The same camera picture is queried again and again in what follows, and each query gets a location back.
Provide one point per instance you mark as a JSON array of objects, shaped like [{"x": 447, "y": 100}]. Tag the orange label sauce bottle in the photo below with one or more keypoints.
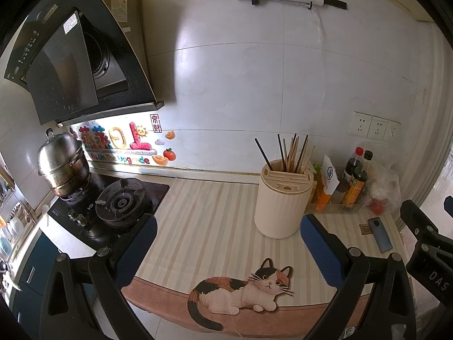
[{"x": 354, "y": 191}]

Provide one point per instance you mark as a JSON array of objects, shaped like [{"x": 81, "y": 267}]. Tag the stack of pale dishes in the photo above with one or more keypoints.
[{"x": 7, "y": 248}]

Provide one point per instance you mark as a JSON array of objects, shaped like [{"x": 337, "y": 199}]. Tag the striped cat print mat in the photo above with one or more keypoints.
[{"x": 212, "y": 219}]

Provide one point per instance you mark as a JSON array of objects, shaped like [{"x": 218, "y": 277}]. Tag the steel steamer pot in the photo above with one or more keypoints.
[{"x": 63, "y": 163}]

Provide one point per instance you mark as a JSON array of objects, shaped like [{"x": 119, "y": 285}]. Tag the green yellow bottle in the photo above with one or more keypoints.
[{"x": 316, "y": 170}]

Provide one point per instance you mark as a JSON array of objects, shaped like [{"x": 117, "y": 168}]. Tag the dark cap glass bottle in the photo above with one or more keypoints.
[{"x": 368, "y": 156}]

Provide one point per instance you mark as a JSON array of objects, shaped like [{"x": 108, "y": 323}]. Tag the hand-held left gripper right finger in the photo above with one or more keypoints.
[{"x": 320, "y": 251}]

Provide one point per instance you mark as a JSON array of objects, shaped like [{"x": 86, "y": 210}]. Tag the clear plastic bag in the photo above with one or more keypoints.
[{"x": 385, "y": 187}]

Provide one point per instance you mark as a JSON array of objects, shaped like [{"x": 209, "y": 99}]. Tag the colourful wall stickers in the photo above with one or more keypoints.
[{"x": 116, "y": 141}]

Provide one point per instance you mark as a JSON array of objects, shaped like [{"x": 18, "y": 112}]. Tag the red cap dark bottle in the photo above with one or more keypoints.
[{"x": 351, "y": 168}]

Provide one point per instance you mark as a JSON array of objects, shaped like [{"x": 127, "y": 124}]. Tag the orange packet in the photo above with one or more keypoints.
[{"x": 322, "y": 198}]

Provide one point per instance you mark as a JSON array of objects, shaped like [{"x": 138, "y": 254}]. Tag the dark lid jar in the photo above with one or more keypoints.
[{"x": 341, "y": 193}]

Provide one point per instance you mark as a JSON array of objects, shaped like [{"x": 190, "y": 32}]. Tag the blue grey smartphone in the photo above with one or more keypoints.
[{"x": 381, "y": 235}]

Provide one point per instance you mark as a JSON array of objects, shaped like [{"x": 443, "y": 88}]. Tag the white wall socket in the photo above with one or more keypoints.
[
  {"x": 378, "y": 128},
  {"x": 393, "y": 131},
  {"x": 360, "y": 124}
]

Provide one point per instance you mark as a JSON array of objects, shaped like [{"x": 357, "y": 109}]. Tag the cream round chopstick holder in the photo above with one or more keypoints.
[{"x": 279, "y": 212}]

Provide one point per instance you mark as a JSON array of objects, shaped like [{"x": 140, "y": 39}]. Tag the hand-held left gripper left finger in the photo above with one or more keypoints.
[{"x": 136, "y": 251}]

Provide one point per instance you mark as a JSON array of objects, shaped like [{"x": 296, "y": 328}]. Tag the clear plastic tray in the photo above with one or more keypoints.
[{"x": 350, "y": 209}]

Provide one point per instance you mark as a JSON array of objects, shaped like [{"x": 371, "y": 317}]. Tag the black gas stove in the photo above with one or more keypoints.
[{"x": 120, "y": 202}]

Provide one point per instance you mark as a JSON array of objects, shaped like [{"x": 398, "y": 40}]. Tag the black range hood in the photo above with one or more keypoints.
[{"x": 63, "y": 60}]

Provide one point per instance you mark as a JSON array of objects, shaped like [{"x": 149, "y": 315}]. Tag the small brown card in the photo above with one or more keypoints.
[{"x": 364, "y": 229}]

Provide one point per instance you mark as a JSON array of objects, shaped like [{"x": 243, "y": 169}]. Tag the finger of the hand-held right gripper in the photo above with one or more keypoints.
[{"x": 416, "y": 219}]

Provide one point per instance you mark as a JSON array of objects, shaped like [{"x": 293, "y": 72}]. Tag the white paper packet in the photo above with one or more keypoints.
[{"x": 330, "y": 175}]

